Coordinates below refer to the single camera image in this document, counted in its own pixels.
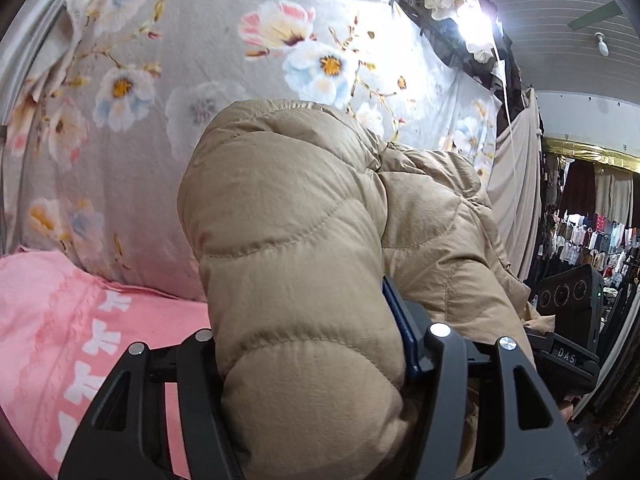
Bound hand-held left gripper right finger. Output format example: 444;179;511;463
381;276;587;480

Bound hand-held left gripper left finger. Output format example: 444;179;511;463
57;329;246;480

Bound tan puffer jacket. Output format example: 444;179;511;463
177;99;556;480

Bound row of hanging clothes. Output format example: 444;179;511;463
537;207;640;291

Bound black speaker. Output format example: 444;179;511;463
535;264;607;358

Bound pink bed sheet white bows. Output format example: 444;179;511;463
0;246;211;480

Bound beige curtain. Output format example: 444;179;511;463
486;87;545;283

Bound gold valance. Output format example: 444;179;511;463
542;135;640;171

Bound grey floral cloth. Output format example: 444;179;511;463
2;0;503;303

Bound green ceiling fan blade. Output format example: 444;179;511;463
569;1;624;30

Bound metal pole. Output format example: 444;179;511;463
0;0;98;133

